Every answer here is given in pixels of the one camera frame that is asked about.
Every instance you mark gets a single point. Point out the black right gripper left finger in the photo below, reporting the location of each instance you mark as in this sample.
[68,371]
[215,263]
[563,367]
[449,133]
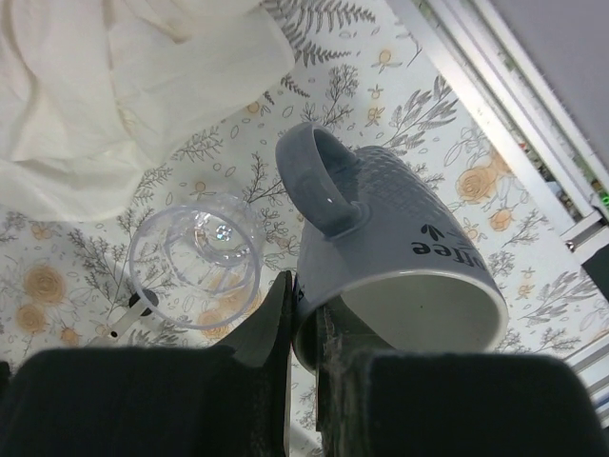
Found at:
[230,399]

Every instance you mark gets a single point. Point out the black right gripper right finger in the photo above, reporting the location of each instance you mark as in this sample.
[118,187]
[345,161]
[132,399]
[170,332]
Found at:
[377,401]

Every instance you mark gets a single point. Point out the clear faceted glass cup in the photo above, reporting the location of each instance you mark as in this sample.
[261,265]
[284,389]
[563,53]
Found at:
[198,265]

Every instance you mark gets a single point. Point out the grey textured coffee mug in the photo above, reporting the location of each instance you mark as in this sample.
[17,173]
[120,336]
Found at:
[378,240]

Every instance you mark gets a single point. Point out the stainless steel dish rack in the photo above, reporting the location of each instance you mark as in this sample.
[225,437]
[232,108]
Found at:
[128,319]

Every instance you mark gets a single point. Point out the floral patterned table mat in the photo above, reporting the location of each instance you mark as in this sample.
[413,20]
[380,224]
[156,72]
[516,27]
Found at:
[64,283]

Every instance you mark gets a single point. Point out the white crumpled cloth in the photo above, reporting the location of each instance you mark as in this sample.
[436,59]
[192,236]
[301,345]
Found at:
[96,93]

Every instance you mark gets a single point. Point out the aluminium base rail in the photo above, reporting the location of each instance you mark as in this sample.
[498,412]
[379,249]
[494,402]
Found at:
[497,82]

